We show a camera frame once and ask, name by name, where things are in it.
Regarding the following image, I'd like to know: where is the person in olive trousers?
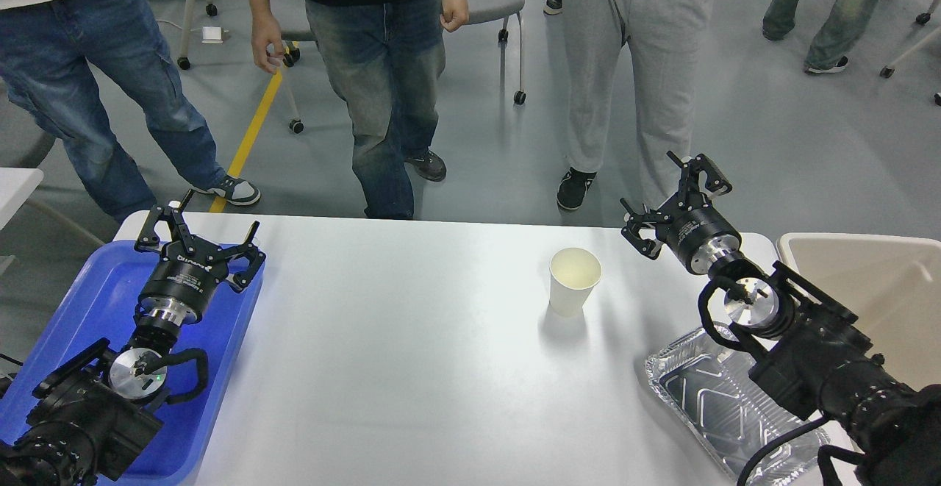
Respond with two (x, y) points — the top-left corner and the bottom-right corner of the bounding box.
(762, 0), (879, 74)

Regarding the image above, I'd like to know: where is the aluminium foil tray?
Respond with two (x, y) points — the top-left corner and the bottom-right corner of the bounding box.
(645, 328), (804, 482)

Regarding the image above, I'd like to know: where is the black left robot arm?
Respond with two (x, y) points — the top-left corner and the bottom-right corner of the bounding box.
(2, 205), (266, 485)

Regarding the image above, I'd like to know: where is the person in blue jeans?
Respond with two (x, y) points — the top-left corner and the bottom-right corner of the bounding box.
(1, 0), (261, 222)

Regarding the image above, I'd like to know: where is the white chair leg right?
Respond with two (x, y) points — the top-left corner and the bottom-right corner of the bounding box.
(879, 0), (941, 107)

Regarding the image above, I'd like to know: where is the white floor socket box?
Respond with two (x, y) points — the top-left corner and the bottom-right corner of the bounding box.
(199, 26), (228, 44)

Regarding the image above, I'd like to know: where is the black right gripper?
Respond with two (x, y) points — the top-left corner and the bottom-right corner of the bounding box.
(620, 151), (742, 275)

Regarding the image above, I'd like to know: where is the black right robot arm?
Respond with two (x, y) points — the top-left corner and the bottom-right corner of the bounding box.
(621, 151), (940, 485)

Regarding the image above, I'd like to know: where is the beige plastic bin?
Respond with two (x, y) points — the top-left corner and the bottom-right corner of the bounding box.
(777, 232), (940, 390)

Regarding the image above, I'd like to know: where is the white side table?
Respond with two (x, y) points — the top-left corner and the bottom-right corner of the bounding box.
(0, 167), (44, 230)

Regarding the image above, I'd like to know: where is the person in faded jeans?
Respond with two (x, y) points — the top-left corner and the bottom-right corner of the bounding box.
(249, 0), (468, 219)

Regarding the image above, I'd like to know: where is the white paper cup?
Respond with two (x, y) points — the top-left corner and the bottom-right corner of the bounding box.
(550, 248), (602, 316)

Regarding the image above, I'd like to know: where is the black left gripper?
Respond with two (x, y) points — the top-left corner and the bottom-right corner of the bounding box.
(134, 189), (267, 324)

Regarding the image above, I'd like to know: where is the blue plastic tray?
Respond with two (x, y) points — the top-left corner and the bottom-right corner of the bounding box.
(1, 240), (263, 485)

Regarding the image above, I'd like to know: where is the person in grey sweatpants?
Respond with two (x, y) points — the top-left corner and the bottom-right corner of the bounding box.
(556, 0), (713, 210)

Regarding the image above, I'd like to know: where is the grey chair on castors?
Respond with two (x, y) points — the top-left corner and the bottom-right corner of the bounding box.
(271, 0), (526, 134)

